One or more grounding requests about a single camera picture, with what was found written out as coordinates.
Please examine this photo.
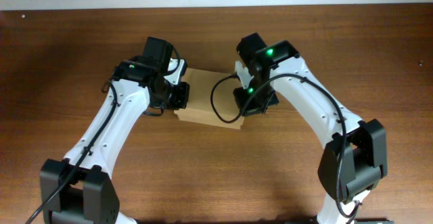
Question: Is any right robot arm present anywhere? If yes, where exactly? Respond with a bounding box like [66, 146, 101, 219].
[233, 33, 388, 223]

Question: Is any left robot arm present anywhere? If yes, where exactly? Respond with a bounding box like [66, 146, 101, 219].
[27, 37, 189, 223]

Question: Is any brown cardboard box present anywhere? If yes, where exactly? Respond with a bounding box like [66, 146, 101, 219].
[175, 68, 244, 130]

